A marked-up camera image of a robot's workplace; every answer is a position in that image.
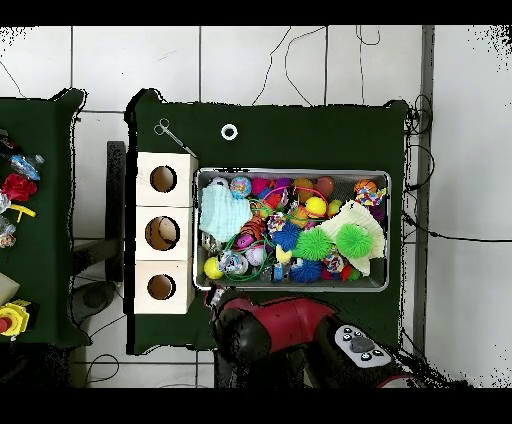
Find globe print ball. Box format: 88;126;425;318
229;176;253;199

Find yellow smiley ball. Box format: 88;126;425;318
304;196;328;219

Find clear plastic packet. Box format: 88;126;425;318
0;215;17;249

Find black upright panel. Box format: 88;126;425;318
105;140;127;281

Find wire mesh bin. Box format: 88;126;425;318
193;167;392;292

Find tiger striped plush toy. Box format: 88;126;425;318
239;215;267;241

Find dark green tablecloth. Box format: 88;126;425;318
0;88;91;348
125;88;409;356

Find cream knitted cloth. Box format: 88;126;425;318
319;199;387;277

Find blue spiky ball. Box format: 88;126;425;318
271;221;301;251

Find wooden box with three holes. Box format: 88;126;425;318
134;151;200;315

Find beige box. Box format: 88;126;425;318
0;272;20;306

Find red crumpled item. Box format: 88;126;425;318
1;172;38;202

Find yellow emergency stop button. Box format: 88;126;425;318
0;299;32;340

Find light blue muslin cloth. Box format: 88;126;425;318
198;184;253;243

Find crushed clear plastic bottle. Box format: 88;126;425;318
217;250;249;278

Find large green spiky toy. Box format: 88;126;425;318
334;222;374;259

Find small green spiky toy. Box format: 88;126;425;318
294;226;334;262

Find yellow plastic piece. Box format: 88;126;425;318
9;203;37;224

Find colourful spotted cloth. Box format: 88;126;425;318
354;186;388;208

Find blue and clear packet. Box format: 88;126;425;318
9;153;45;181

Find silver scissors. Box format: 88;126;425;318
153;118;198;158

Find thin black cable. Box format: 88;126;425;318
402;214;512;244
283;25;328;107
251;25;293;106

